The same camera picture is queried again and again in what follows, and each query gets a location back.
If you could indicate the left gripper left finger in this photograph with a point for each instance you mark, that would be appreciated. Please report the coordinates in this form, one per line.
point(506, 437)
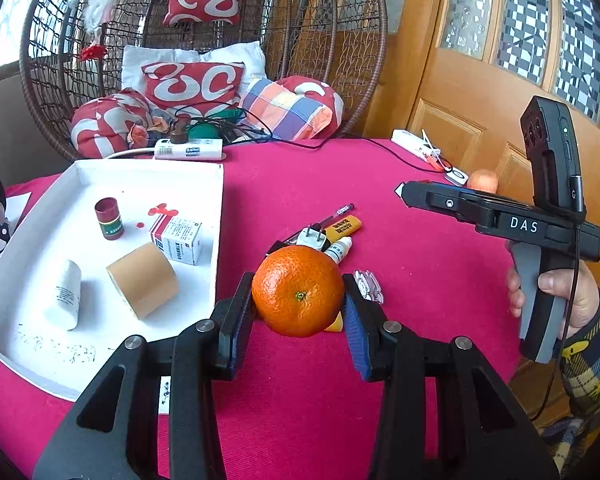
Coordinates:
point(111, 430)

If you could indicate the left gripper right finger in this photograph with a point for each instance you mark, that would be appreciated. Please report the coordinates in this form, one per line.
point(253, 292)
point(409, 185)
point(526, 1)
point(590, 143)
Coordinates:
point(445, 413)

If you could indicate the orange mandarin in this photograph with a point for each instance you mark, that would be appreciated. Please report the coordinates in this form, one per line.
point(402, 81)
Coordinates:
point(298, 291)

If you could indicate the white USB charger plug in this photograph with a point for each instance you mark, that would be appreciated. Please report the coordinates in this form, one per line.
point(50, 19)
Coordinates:
point(313, 238)

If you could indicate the plaid sleeve forearm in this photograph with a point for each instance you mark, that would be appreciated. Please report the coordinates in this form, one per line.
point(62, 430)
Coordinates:
point(580, 368)

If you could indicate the right hand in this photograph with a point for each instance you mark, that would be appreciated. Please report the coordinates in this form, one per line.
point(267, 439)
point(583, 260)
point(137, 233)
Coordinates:
point(586, 299)

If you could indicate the orange fruit at edge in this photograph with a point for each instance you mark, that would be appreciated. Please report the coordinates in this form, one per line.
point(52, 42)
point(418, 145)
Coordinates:
point(483, 180)

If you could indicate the brown tape roll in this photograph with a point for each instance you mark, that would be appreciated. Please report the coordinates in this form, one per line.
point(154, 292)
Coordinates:
point(145, 279)

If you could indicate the small white medicine box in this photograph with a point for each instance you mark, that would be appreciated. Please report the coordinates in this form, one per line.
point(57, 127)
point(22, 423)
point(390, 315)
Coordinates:
point(179, 239)

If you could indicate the white cardboard tray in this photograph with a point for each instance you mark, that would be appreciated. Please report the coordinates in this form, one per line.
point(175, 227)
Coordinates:
point(63, 225)

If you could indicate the white plastic bottle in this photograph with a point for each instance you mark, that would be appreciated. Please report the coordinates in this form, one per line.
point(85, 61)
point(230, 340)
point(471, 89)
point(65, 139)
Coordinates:
point(63, 295)

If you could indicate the white power strip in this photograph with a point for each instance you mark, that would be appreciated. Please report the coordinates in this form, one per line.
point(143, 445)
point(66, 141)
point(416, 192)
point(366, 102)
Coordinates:
point(197, 150)
point(418, 145)

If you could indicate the dark red small jar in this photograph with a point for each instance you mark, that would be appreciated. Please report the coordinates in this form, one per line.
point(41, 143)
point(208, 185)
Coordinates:
point(109, 219)

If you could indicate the black red pen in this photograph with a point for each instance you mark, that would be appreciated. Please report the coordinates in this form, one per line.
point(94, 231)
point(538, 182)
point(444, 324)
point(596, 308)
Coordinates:
point(339, 213)

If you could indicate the clear plastic clip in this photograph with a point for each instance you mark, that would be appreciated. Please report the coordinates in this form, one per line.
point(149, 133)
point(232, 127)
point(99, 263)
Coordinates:
point(368, 286)

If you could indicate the yellow lighter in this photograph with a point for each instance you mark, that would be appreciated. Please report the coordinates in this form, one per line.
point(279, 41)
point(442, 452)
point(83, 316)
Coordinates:
point(342, 228)

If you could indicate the wooden glass door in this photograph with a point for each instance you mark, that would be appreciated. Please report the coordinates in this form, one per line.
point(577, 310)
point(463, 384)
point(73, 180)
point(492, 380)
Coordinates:
point(464, 71)

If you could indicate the green pouch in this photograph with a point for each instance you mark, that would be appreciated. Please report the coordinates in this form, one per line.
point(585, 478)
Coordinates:
point(221, 125)

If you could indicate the white paper sheet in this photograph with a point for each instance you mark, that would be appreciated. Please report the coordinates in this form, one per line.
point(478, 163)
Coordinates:
point(15, 207)

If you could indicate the red white seat cushion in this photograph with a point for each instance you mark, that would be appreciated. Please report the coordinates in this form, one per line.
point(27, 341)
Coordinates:
point(100, 127)

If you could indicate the plaid checkered cushion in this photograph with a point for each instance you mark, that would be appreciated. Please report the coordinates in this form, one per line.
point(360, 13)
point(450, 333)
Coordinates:
point(283, 113)

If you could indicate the red white square cushion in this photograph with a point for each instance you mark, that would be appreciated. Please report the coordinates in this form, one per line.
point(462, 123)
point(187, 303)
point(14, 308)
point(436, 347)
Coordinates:
point(192, 89)

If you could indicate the wicker hanging egg chair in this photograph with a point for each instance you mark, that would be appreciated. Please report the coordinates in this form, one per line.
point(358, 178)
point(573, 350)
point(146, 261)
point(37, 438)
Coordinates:
point(62, 66)

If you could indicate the red white headrest pillow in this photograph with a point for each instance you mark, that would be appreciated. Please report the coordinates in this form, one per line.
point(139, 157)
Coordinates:
point(202, 11)

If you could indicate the black tracking camera module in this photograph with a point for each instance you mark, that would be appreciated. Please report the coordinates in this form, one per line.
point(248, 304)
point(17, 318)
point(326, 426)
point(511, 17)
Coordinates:
point(551, 147)

